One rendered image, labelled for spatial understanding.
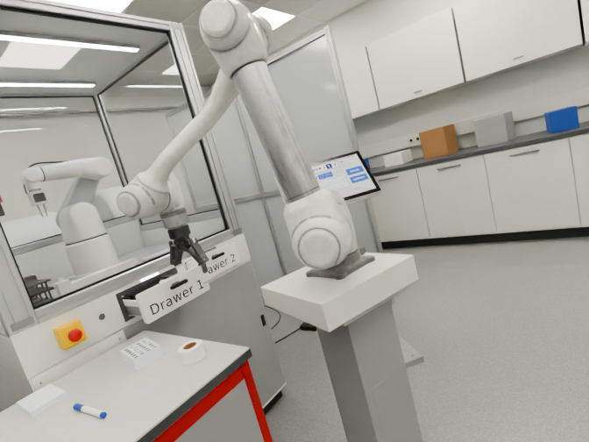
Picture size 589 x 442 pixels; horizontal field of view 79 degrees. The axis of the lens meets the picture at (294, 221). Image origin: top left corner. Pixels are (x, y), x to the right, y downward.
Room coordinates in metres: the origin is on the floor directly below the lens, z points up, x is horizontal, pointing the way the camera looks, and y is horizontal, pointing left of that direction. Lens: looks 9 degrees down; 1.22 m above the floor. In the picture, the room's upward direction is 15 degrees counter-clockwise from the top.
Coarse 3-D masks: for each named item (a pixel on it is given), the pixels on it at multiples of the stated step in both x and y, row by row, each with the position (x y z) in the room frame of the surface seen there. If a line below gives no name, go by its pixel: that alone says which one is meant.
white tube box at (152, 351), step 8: (136, 344) 1.10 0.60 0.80; (144, 344) 1.08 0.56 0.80; (152, 344) 1.07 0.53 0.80; (128, 352) 1.06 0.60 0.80; (136, 352) 1.04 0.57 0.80; (144, 352) 1.02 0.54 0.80; (152, 352) 1.02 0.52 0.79; (160, 352) 1.04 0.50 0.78; (128, 360) 1.03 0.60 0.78; (136, 360) 0.99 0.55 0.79; (144, 360) 1.00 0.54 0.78; (152, 360) 1.02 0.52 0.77; (136, 368) 0.98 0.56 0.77
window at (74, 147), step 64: (0, 64) 1.24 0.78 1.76; (64, 64) 1.39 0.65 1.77; (128, 64) 1.58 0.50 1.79; (0, 128) 1.19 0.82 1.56; (64, 128) 1.33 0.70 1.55; (128, 128) 1.51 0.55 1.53; (0, 192) 1.14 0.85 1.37; (64, 192) 1.27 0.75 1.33; (192, 192) 1.67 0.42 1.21; (64, 256) 1.22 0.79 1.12; (128, 256) 1.38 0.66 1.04
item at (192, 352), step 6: (192, 342) 0.99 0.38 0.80; (198, 342) 0.98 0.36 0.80; (180, 348) 0.97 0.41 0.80; (186, 348) 0.98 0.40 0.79; (192, 348) 0.95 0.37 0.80; (198, 348) 0.95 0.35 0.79; (180, 354) 0.94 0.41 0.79; (186, 354) 0.94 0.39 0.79; (192, 354) 0.94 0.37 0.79; (198, 354) 0.95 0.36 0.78; (204, 354) 0.96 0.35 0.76; (186, 360) 0.94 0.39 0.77; (192, 360) 0.94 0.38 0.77; (198, 360) 0.94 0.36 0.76
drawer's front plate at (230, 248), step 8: (224, 248) 1.69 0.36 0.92; (232, 248) 1.73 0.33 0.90; (208, 256) 1.61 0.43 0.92; (224, 256) 1.68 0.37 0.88; (232, 256) 1.72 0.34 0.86; (192, 264) 1.54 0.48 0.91; (208, 264) 1.60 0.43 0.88; (216, 264) 1.64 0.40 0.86; (224, 264) 1.67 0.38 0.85; (232, 264) 1.71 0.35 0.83; (216, 272) 1.63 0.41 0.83
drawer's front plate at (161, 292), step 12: (192, 276) 1.37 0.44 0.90; (156, 288) 1.25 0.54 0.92; (168, 288) 1.28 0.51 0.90; (180, 288) 1.32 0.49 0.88; (192, 288) 1.36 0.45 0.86; (204, 288) 1.40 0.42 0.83; (144, 300) 1.21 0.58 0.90; (156, 300) 1.24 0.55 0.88; (168, 300) 1.27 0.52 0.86; (144, 312) 1.19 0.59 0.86; (168, 312) 1.26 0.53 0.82
